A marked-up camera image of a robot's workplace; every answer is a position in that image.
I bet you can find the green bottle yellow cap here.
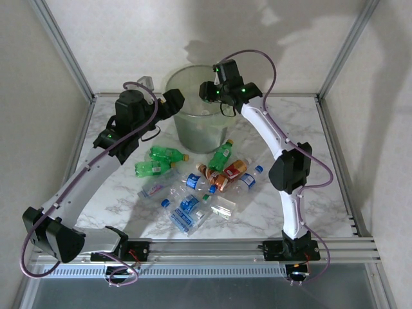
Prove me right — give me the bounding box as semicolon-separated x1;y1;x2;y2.
149;145;190;164

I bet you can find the green bottle with paper label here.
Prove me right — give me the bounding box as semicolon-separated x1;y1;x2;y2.
134;160;178;178

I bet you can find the green bottle orange cap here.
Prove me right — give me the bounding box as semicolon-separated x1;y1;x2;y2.
207;138;234;171

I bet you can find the small bottle dark blue label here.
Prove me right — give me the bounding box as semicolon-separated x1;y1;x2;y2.
185;173;218;194

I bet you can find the red label bottle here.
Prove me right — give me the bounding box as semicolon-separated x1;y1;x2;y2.
223;157;252;180

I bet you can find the clear bottle pink label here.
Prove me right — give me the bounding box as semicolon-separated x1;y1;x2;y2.
137;169;181;200

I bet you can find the brown tea bottle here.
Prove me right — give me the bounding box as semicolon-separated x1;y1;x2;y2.
196;163;233;193

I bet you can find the clear bottle round blue label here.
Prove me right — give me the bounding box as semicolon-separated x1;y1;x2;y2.
230;165;265;196

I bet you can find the clear bottle green label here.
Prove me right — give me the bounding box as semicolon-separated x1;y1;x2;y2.
201;192;239;222

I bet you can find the large clear water bottle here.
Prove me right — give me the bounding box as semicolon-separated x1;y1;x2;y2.
169;205;209;238

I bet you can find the translucent green bucket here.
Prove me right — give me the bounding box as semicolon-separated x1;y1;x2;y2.
164;64;238;155

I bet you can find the small lit circuit board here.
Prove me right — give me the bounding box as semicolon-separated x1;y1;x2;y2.
287;263;310;280
106;266;136;278

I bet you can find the grey metal lower panel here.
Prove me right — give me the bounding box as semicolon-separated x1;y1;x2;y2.
19;276;387;309

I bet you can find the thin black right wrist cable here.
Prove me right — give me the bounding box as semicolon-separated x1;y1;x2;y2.
220;102;238;119

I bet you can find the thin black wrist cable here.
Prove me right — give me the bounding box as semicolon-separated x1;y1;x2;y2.
137;124;162;143
220;102;238;119

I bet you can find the thin black left wrist cable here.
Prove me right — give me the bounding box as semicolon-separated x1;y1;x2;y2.
137;124;162;143

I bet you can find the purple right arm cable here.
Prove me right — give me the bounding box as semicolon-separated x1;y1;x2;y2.
220;49;334;286

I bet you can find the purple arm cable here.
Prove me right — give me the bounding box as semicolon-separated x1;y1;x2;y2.
19;82;160;288
220;49;334;286

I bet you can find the aluminium frame post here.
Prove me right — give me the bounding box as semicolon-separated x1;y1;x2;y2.
366;261;398;309
27;0;97;103
317;0;382;102
12;275;41;309

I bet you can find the aluminium front mounting rail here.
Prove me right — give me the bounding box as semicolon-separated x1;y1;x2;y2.
30;237;377;265

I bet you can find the grey slotted cable duct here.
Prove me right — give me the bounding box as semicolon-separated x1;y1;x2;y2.
48;265;287;278

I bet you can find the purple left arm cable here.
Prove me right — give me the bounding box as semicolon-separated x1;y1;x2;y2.
19;82;160;288

